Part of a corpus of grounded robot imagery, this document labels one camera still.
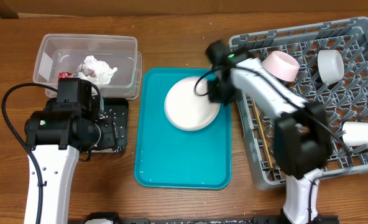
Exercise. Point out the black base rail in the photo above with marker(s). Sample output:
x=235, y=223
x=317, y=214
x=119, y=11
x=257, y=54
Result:
x=114, y=218

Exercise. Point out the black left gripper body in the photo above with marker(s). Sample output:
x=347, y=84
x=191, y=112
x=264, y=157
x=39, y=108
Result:
x=95, y=134

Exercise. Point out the silver red foil wrapper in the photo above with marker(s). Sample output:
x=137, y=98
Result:
x=69, y=74

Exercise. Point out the large pink plate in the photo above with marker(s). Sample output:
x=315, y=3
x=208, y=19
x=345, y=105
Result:
x=185, y=109

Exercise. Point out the white napkin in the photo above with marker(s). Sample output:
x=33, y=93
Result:
x=95, y=71

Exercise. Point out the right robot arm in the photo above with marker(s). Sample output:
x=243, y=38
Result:
x=302, y=141

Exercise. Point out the small white cup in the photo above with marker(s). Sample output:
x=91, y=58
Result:
x=355, y=133

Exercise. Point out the grey dish rack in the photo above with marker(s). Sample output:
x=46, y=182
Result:
x=346, y=100

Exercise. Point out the pile of white rice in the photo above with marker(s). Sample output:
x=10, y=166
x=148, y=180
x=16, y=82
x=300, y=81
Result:
x=113, y=125

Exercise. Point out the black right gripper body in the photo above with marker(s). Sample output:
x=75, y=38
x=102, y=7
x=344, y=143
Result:
x=218, y=94

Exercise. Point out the wooden chopstick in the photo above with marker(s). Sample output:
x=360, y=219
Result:
x=266, y=149

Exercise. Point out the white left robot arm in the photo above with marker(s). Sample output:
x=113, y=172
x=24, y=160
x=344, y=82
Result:
x=50, y=183

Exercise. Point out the clear plastic bin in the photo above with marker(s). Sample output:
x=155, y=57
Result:
x=64, y=53

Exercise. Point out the black food waste tray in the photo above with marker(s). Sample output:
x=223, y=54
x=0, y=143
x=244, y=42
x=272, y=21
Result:
x=52, y=126

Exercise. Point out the pink bowl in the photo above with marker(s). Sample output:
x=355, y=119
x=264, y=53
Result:
x=281, y=65

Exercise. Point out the teal plastic tray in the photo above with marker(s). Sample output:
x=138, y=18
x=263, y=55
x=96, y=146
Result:
x=169, y=157

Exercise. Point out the grey green bowl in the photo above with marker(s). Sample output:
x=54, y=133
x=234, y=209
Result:
x=330, y=66

